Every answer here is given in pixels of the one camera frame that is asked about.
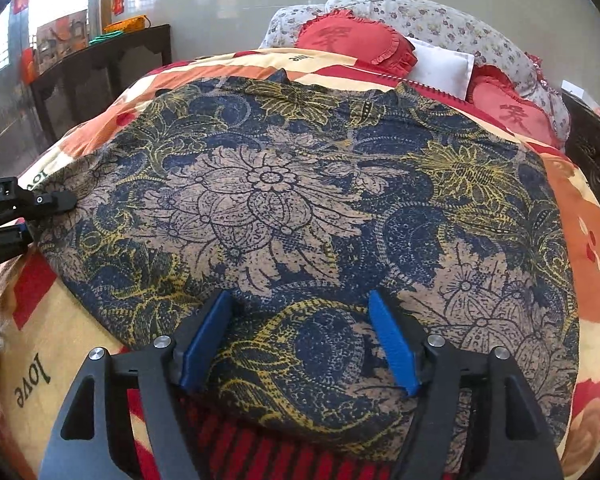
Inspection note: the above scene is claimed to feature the dark wooden side table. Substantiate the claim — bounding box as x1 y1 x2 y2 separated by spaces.
30 24 172 143

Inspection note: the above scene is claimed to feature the red heart pillow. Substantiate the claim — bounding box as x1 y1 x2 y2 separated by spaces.
466 65 570 151
296 9 417 77

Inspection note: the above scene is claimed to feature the orange red cream blanket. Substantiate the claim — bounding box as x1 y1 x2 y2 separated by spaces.
0 49 600 479

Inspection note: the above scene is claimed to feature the red paper window decoration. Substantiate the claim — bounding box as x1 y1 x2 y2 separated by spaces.
112 0 124 16

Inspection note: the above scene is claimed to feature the red heart pillow left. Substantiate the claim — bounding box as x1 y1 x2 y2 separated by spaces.
296 9 417 77

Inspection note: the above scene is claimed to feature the red heart pillow right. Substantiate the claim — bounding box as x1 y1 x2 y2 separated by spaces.
466 65 570 151

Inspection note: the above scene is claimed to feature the floral white quilt roll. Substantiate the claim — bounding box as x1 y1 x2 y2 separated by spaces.
261 0 571 142

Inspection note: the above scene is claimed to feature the dark wooden nightstand right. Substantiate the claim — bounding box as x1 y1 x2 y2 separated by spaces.
562 91 600 203

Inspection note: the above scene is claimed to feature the brown navy floral garment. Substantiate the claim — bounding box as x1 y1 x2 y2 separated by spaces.
34 72 578 460

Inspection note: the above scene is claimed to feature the orange bag on table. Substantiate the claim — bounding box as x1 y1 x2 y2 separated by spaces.
102 14 151 34

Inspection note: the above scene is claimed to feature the white pillow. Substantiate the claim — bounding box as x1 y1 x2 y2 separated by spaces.
407 38 475 100

